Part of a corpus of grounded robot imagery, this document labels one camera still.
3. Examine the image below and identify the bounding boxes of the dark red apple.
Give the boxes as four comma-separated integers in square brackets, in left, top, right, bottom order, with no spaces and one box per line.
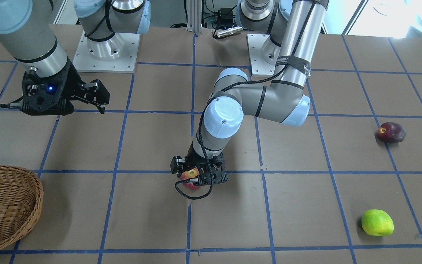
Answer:
[374,122,407,143]

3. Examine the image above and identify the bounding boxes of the black power adapter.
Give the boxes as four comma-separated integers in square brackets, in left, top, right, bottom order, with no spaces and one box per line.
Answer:
[216,7,233,23]

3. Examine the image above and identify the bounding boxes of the green apple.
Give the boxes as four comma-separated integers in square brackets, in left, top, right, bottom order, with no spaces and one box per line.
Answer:
[361,209,394,236]

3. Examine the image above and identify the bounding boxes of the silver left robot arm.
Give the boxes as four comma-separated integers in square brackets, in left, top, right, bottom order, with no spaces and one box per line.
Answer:
[170,0,329,187]

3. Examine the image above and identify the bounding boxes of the aluminium frame post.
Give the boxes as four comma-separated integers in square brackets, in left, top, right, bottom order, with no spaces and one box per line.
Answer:
[185,0,203,35]

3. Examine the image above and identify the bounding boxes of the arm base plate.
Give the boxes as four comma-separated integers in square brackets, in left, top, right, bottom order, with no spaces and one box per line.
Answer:
[247,34,274,77]
[73,33,141,73]

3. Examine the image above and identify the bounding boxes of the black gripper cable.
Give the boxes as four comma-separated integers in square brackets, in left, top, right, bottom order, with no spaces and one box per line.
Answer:
[175,139,215,200]

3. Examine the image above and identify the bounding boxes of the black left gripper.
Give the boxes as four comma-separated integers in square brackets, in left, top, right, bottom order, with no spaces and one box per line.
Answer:
[171,150,228,184]

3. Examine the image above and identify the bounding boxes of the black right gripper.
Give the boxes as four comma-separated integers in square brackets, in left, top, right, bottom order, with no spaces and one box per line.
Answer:
[21,61,110,116]

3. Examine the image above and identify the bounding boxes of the red yellow apple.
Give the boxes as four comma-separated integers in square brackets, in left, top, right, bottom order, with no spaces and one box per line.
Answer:
[180,168,201,190]

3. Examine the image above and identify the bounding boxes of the woven wicker basket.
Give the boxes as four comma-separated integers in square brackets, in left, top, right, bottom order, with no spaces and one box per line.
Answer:
[0,165,44,250]

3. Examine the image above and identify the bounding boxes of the silver metal cylinder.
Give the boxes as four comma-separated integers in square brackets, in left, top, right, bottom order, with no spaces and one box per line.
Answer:
[213,26,244,40]

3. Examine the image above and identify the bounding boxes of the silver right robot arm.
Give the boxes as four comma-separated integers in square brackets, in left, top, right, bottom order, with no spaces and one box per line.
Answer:
[0,0,151,116]

